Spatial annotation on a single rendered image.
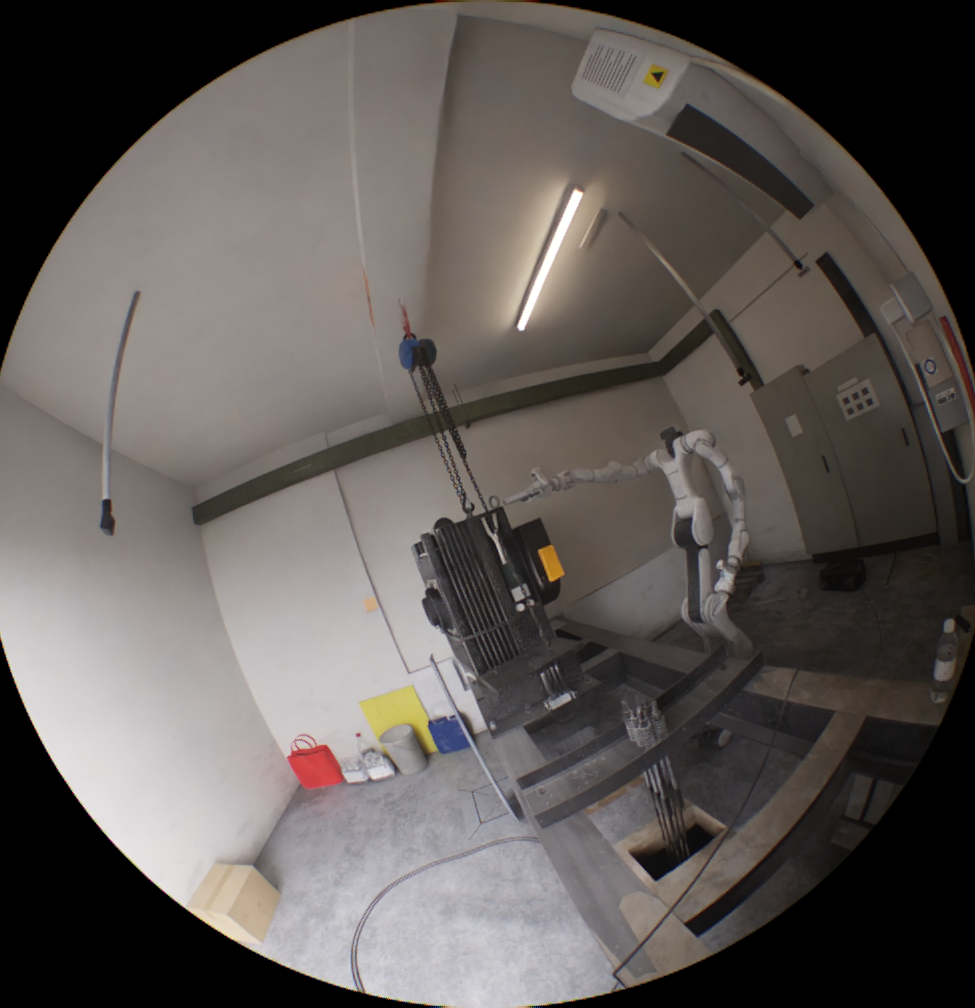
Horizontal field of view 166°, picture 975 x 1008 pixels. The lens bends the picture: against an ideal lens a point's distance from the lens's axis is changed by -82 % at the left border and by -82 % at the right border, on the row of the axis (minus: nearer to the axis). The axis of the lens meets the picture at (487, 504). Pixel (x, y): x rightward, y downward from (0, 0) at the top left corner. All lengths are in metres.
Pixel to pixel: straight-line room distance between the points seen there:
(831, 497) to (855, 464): 0.39
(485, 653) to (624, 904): 1.23
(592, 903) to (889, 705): 0.83
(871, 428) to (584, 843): 3.05
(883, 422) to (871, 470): 0.40
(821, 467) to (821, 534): 0.62
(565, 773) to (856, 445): 2.97
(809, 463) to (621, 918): 3.23
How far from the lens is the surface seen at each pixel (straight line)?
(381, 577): 2.78
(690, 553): 1.90
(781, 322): 3.54
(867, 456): 3.22
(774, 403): 3.39
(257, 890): 2.30
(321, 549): 2.84
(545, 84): 1.69
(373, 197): 1.44
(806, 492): 3.48
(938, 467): 3.19
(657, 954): 0.81
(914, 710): 1.11
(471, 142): 1.64
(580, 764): 1.20
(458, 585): 1.56
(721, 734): 1.92
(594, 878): 0.92
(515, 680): 1.41
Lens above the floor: 1.44
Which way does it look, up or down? 7 degrees up
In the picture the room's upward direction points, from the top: 22 degrees counter-clockwise
